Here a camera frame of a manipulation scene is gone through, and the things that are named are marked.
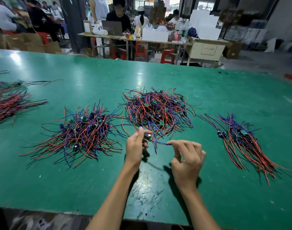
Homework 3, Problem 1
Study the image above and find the red plastic stool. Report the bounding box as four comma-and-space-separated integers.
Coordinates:
160, 48, 177, 65
36, 32, 52, 45
135, 41, 148, 59
92, 37, 109, 57

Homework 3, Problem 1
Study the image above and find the pile of wires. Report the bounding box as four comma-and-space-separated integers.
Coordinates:
122, 88, 197, 142

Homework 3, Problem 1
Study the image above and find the row of white containers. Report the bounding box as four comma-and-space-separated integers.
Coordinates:
142, 25, 170, 42

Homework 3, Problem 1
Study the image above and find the person's right hand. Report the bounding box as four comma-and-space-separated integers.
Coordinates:
167, 139, 206, 190

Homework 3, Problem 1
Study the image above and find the long wooden work table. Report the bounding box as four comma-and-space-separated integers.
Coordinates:
79, 32, 230, 65

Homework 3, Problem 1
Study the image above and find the dark pillar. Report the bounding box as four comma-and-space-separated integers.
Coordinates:
59, 0, 90, 53

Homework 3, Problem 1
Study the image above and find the brown cardboard box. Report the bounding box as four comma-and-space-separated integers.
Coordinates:
225, 41, 244, 59

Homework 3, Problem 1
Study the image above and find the row of cardboard boxes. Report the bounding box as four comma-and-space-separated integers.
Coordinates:
0, 33, 63, 54

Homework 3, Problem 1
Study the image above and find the person's right forearm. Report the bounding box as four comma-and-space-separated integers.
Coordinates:
177, 182, 222, 230

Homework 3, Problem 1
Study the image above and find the person's left forearm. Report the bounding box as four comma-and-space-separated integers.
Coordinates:
86, 163, 142, 230

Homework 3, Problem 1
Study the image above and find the grey laptop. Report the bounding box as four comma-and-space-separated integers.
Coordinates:
101, 20, 124, 36

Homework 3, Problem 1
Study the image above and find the stack of white boxes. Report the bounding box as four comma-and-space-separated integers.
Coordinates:
189, 9, 221, 40

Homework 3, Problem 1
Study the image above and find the person's left hand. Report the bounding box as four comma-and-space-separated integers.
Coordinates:
124, 127, 150, 171

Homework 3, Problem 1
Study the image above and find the cream cabinet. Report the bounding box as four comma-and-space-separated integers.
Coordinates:
187, 40, 229, 66

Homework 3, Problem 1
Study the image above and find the small bunch of set-aside wires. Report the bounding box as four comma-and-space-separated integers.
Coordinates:
211, 113, 287, 185

